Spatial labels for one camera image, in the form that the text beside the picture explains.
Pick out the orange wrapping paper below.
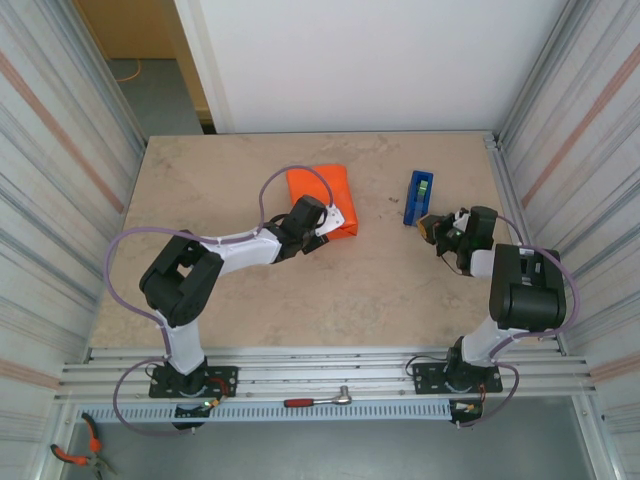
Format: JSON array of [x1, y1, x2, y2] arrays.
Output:
[[285, 163, 360, 240]]

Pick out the blue tape dispenser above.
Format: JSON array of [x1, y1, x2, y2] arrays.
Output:
[[402, 169, 435, 227]]

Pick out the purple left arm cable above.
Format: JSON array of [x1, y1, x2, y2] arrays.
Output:
[[103, 164, 336, 439]]

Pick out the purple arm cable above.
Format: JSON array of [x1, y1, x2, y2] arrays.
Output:
[[103, 164, 336, 439], [492, 213, 581, 429]]

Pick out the aluminium side rail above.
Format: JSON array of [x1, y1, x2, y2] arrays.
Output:
[[482, 130, 569, 357]]

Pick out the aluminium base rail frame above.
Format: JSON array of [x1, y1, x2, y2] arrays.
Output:
[[54, 347, 599, 401]]

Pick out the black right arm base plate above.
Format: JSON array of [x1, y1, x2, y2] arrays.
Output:
[[412, 360, 503, 396]]

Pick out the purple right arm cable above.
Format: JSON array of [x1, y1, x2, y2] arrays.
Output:
[[492, 213, 581, 429]]

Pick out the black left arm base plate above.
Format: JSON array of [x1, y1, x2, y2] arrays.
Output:
[[148, 365, 239, 400]]

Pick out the red-handled ratchet wrench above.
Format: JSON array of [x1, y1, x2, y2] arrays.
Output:
[[283, 384, 355, 409]]

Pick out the grey slotted cable duct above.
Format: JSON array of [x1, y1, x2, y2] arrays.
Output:
[[74, 402, 454, 424]]

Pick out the white door frame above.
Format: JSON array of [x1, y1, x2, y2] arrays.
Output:
[[173, 0, 236, 135]]

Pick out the orange floor cable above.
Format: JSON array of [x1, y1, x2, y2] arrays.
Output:
[[115, 58, 144, 84]]

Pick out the orange-handled pliers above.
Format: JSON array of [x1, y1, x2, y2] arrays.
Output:
[[49, 412, 119, 476]]

